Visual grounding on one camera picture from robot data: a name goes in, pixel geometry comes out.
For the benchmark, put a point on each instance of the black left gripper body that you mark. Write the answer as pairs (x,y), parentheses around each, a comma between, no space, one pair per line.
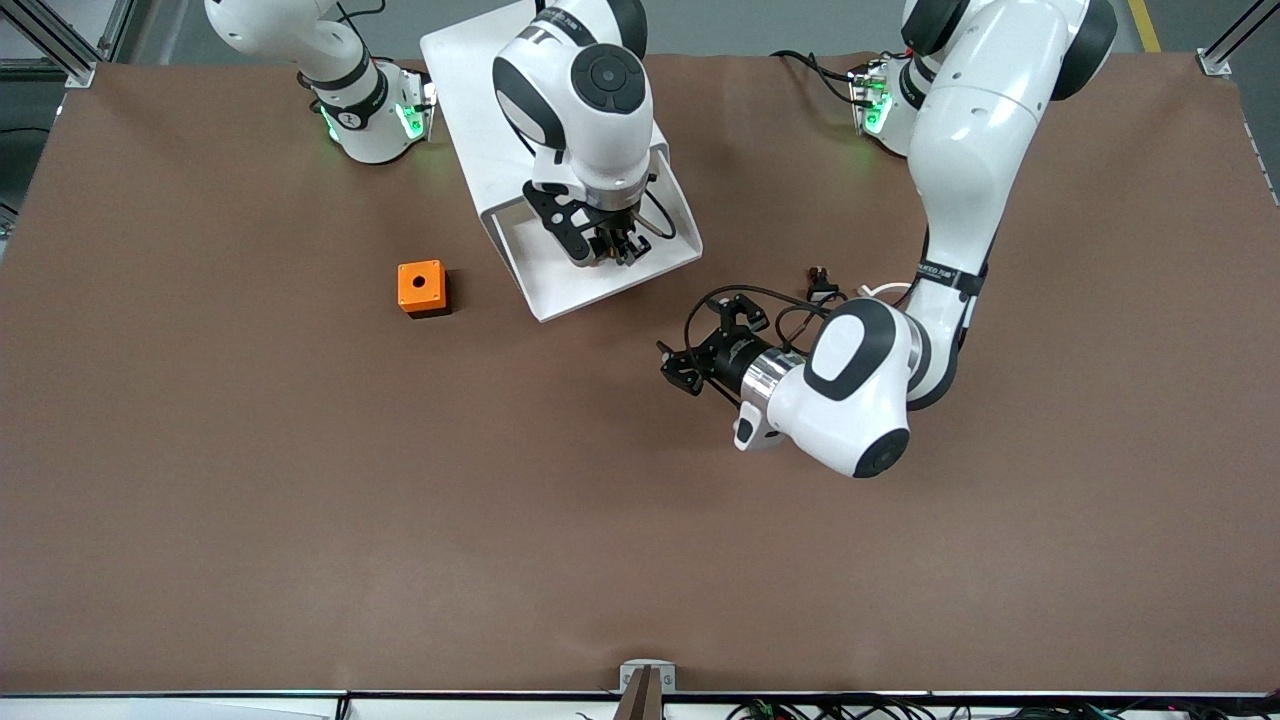
(727,361)

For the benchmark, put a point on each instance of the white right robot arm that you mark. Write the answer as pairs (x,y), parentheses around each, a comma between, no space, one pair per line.
(580,130)

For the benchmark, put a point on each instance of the white drawer cabinet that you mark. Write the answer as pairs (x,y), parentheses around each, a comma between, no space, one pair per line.
(470,100)

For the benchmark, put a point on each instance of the white semicircular plastic clamp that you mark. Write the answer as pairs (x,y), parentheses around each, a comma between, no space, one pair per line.
(870,291)

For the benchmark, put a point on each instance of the brown table cover sheet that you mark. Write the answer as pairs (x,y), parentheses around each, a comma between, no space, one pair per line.
(600,520)

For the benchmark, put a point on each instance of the brown wooden strip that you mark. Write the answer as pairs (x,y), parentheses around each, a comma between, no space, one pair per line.
(640,700)

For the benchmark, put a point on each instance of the orange button enclosure box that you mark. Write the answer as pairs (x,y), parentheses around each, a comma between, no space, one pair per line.
(420,285)

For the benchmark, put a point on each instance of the grey metal table bracket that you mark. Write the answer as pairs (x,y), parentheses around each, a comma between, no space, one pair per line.
(632,672)

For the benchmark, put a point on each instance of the aluminium frame post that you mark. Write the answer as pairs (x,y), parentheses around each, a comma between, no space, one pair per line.
(1225,50)
(60,50)

